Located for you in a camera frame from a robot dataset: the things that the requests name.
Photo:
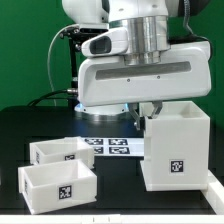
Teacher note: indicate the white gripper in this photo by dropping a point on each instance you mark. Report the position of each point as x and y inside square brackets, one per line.
[182, 72]

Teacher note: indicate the white drawer cabinet box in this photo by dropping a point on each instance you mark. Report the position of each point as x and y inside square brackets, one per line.
[176, 147]

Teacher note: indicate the white drawer tray front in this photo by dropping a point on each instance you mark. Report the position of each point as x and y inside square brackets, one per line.
[55, 186]

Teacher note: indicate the white drawer tray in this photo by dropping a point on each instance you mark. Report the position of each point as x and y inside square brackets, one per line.
[63, 149]
[55, 186]

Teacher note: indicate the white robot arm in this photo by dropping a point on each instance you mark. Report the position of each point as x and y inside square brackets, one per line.
[132, 59]

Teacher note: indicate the white drawer tray rear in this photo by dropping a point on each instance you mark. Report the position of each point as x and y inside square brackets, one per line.
[63, 149]

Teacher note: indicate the white fiducial marker sheet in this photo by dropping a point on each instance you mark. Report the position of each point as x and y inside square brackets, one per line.
[133, 147]

